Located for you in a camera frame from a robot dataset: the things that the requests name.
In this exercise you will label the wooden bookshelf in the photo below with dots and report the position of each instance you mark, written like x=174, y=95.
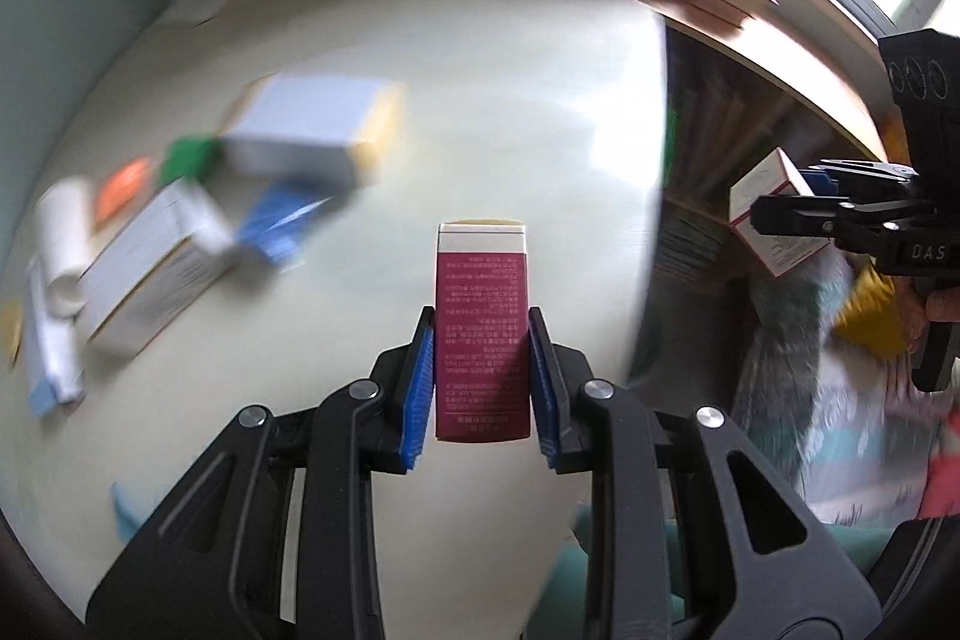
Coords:
x=720, y=108

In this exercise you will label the patterned teal bed blanket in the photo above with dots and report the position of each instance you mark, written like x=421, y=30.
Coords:
x=840, y=430

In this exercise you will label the maroon carton with white end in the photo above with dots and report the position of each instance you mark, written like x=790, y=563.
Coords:
x=481, y=340

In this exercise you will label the white carton with grey print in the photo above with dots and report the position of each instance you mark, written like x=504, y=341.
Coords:
x=154, y=265

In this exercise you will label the person's right hand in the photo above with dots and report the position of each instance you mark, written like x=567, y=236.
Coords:
x=941, y=308

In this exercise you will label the white paper roll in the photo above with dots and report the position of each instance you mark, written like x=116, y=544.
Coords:
x=66, y=242

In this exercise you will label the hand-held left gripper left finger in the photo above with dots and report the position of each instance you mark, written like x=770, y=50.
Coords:
x=418, y=385

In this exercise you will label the teal cloth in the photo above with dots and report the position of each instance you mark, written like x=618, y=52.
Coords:
x=574, y=572

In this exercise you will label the yellow pillow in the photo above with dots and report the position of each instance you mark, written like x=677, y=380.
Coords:
x=874, y=314

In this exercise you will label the large white carton yellow side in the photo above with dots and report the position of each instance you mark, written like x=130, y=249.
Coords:
x=307, y=126

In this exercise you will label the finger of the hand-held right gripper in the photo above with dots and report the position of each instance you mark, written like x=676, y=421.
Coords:
x=855, y=175
x=817, y=216

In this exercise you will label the white carton with red edge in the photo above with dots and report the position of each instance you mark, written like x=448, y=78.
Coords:
x=772, y=190

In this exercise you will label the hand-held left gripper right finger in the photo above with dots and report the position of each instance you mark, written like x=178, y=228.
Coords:
x=541, y=385

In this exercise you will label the green small packet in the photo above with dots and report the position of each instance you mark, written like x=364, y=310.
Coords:
x=184, y=159

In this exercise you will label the blue crumpled packet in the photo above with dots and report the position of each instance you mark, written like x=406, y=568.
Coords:
x=281, y=224

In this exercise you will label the orange small packet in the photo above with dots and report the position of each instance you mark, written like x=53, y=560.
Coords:
x=124, y=190

